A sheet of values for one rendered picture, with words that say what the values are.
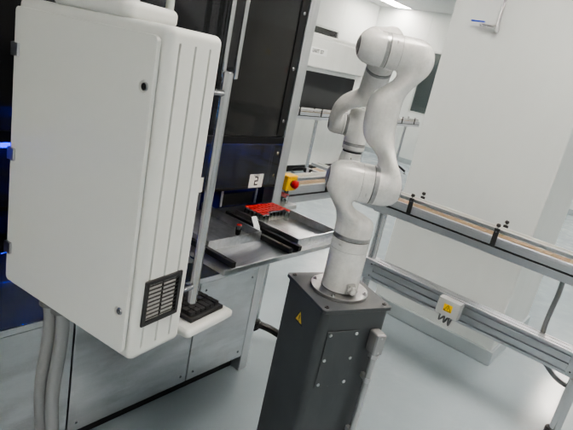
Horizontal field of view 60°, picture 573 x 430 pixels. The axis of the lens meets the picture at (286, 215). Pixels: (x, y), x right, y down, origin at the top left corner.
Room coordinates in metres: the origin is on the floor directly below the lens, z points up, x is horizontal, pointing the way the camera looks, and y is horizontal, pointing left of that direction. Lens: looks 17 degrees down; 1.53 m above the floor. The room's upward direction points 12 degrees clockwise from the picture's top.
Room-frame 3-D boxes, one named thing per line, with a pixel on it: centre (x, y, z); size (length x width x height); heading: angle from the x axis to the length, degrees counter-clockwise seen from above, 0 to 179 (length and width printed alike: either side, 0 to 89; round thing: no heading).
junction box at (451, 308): (2.38, -0.92, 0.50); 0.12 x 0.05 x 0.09; 53
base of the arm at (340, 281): (1.51, -0.22, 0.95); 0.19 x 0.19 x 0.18
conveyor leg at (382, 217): (2.75, -0.54, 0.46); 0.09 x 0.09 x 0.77; 53
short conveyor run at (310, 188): (2.61, -0.03, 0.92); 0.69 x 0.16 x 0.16; 143
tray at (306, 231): (1.96, -0.01, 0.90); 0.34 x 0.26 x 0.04; 53
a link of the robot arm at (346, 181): (1.51, -0.18, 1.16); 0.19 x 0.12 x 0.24; 93
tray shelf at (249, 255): (1.85, 0.13, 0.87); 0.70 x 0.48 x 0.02; 143
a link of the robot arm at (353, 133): (1.90, -0.19, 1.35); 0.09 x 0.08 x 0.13; 93
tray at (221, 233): (1.76, 0.29, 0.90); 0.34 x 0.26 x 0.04; 53
